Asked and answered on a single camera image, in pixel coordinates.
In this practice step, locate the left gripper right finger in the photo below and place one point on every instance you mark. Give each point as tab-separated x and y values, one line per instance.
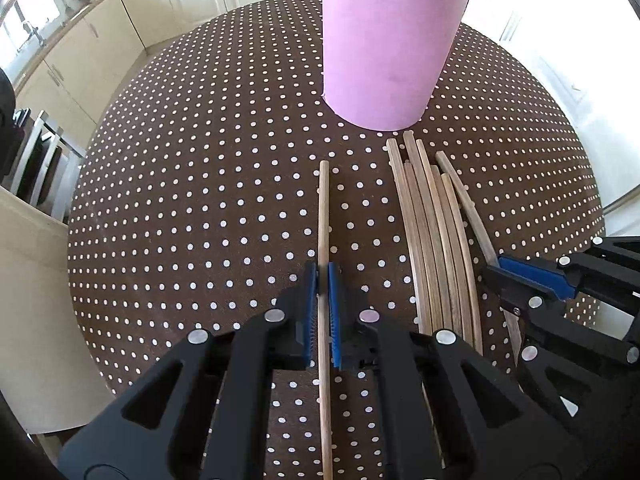
445	411

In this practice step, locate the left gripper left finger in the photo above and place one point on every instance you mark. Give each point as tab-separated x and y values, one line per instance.
201	412

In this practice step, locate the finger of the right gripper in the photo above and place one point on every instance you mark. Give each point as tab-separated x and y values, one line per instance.
546	325
607	270

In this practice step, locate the wooden chopstick of bundle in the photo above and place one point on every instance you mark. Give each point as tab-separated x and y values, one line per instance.
443	251
413	238
483	239
465	310
433	302
414	158

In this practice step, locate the lone wooden chopstick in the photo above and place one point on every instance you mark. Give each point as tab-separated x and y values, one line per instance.
323	321

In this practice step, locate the cream kitchen cabinets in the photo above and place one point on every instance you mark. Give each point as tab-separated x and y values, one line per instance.
76	74

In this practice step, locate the beige chair back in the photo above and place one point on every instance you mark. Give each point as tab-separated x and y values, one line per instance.
47	375

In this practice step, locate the brown polka dot tablecloth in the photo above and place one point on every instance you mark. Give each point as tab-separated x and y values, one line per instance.
197	203

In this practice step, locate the grey metal rack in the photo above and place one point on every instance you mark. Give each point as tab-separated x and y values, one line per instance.
42	165

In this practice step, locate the pink paper cup holder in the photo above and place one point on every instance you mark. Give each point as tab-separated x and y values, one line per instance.
382	58

